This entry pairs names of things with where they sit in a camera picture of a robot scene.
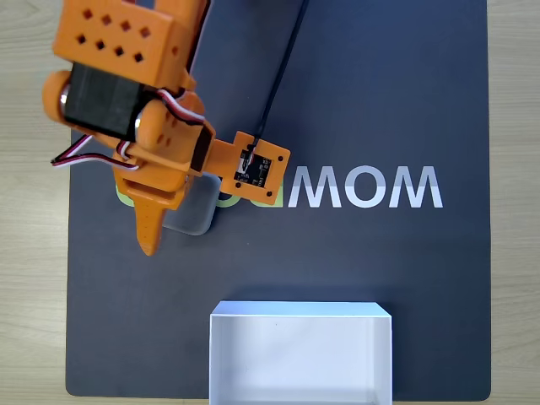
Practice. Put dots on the orange camera mount with board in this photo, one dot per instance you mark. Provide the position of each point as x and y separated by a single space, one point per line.
228 156

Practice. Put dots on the grey square usb hub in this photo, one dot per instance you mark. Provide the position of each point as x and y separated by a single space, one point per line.
202 213

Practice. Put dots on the white open cardboard box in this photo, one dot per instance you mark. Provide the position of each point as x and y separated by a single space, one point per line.
295 358

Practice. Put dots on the dark mat with WOWROBO logo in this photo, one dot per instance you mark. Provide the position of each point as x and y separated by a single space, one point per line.
379 105

